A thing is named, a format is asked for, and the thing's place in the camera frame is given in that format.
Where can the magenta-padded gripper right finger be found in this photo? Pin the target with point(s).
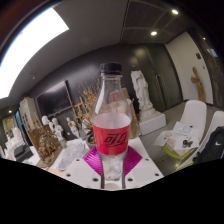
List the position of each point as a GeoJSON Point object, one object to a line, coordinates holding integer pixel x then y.
{"type": "Point", "coordinates": [141, 170]}

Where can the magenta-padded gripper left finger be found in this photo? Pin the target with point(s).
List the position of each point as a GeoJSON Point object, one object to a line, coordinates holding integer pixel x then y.
{"type": "Point", "coordinates": [83, 170]}

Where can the clear red-labelled drink bottle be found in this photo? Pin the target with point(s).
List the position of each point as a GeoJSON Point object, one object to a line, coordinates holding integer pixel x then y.
{"type": "Point", "coordinates": [111, 136]}

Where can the printed newspaper sheets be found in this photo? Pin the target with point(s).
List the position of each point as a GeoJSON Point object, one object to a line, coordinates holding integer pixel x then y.
{"type": "Point", "coordinates": [73, 153]}

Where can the small white plaster statue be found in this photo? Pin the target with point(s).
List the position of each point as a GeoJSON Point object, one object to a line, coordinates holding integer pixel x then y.
{"type": "Point", "coordinates": [72, 127]}
{"type": "Point", "coordinates": [46, 122]}
{"type": "Point", "coordinates": [58, 128]}

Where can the stack of papers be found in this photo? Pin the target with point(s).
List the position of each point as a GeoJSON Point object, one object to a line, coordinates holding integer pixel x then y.
{"type": "Point", "coordinates": [176, 138]}

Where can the wooden easel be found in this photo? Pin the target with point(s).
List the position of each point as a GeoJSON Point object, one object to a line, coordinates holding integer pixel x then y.
{"type": "Point", "coordinates": [79, 111]}

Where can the black printer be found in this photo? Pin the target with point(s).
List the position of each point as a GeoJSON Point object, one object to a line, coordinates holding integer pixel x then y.
{"type": "Point", "coordinates": [22, 152]}

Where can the large white plaster statue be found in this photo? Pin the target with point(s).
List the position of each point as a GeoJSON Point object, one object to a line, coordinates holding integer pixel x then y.
{"type": "Point", "coordinates": [142, 96]}

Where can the dried plant in grey pot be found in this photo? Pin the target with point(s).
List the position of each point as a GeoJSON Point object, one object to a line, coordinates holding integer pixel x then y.
{"type": "Point", "coordinates": [88, 96]}

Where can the black backpack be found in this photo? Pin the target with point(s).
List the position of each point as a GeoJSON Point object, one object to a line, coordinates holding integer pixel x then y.
{"type": "Point", "coordinates": [213, 146]}

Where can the white cabinet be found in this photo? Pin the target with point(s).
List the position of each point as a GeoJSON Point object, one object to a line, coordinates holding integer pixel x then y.
{"type": "Point", "coordinates": [28, 113]}

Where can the white chair with backpack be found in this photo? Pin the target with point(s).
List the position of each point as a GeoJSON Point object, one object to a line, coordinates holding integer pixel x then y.
{"type": "Point", "coordinates": [216, 118]}

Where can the dark double door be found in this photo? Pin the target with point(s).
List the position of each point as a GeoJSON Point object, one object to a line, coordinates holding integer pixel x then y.
{"type": "Point", "coordinates": [165, 76]}

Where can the wooden figure sculpture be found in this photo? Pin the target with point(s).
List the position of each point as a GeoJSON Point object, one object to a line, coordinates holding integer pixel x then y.
{"type": "Point", "coordinates": [198, 85]}

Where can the large ceiling light panel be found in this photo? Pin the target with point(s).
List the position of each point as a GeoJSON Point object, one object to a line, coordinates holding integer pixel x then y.
{"type": "Point", "coordinates": [30, 50]}

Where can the round ceiling spotlight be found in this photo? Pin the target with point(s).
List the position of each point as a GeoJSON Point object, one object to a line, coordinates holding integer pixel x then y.
{"type": "Point", "coordinates": [153, 33]}
{"type": "Point", "coordinates": [175, 11]}

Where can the black wall screen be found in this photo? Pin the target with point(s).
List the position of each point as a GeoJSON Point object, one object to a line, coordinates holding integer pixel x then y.
{"type": "Point", "coordinates": [53, 99]}

